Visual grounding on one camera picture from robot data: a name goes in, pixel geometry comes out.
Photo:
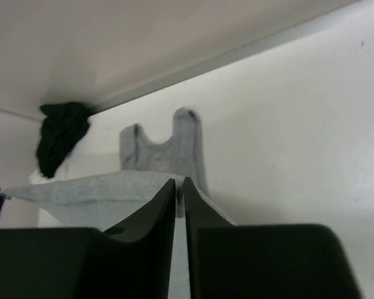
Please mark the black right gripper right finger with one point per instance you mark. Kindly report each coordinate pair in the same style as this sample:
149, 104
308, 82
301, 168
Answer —
262, 261

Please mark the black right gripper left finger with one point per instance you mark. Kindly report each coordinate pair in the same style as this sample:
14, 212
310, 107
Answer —
129, 260

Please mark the grey tank top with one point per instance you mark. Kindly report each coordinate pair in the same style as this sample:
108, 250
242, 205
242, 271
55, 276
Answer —
103, 200

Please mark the folded white tank top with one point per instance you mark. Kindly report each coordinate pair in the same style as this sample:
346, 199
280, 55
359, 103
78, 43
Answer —
37, 178

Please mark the folded black tank top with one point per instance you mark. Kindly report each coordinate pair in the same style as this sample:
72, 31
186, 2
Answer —
64, 125

